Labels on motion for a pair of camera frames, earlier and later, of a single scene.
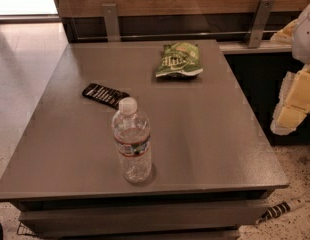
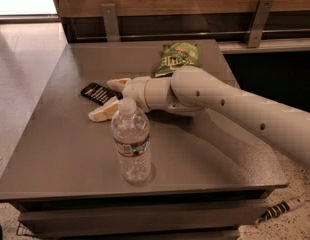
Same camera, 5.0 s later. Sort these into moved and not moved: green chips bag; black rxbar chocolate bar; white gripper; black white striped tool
Moved: white gripper
Not moved: green chips bag; black white striped tool; black rxbar chocolate bar
